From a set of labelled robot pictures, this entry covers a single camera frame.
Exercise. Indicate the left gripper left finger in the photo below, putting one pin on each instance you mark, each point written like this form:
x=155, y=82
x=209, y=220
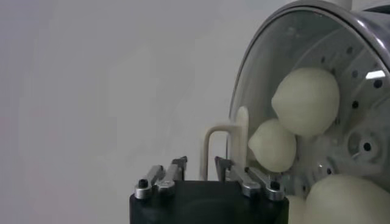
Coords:
x=167, y=179

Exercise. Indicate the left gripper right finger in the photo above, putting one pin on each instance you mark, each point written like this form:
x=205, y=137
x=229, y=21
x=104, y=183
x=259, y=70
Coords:
x=250, y=182

